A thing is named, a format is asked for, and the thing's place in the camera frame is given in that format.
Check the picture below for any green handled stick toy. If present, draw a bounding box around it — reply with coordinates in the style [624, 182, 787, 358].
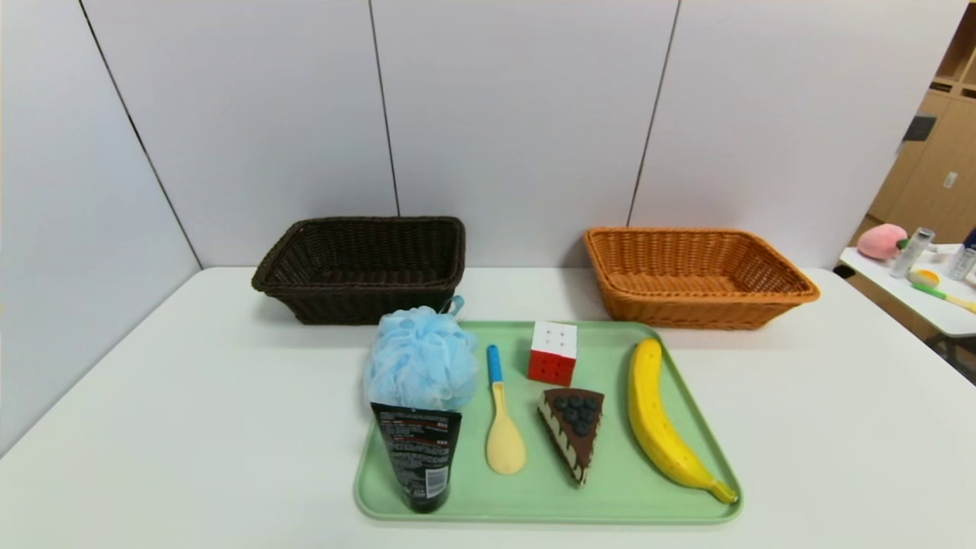
[912, 282, 976, 315]

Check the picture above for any black cosmetic tube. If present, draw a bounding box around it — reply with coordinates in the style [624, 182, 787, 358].
[371, 403, 463, 514]

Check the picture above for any chocolate blueberry cake slice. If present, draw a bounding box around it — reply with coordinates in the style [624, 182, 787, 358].
[537, 387, 605, 487]

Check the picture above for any white side table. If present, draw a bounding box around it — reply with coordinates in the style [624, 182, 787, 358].
[839, 242, 976, 382]

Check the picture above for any yellow banana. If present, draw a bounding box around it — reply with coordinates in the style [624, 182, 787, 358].
[628, 338, 740, 505]

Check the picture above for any clear bottle with grey cap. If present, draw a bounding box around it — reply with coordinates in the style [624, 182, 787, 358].
[891, 227, 936, 279]

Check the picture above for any light blue mesh loofah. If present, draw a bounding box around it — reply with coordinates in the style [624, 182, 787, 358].
[364, 296, 480, 413]

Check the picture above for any clear bottle with blue cap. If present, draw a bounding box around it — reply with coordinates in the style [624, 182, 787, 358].
[948, 229, 976, 281]

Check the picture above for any orange wicker basket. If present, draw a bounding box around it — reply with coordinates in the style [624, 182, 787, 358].
[584, 226, 821, 330]

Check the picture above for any yellow spoon with blue handle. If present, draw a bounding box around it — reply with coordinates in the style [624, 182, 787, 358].
[486, 345, 528, 476]

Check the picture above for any pink plush peach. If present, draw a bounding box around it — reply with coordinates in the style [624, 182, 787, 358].
[857, 223, 909, 261]

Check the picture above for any red white puzzle cube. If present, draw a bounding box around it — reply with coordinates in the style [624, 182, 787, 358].
[528, 320, 579, 387]

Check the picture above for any light green plastic tray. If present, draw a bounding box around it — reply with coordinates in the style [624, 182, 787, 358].
[354, 319, 744, 525]

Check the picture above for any dark brown wicker basket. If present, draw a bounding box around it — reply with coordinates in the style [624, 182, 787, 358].
[252, 216, 467, 326]

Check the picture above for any wooden cabinet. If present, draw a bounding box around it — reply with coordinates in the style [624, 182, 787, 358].
[869, 8, 976, 245]

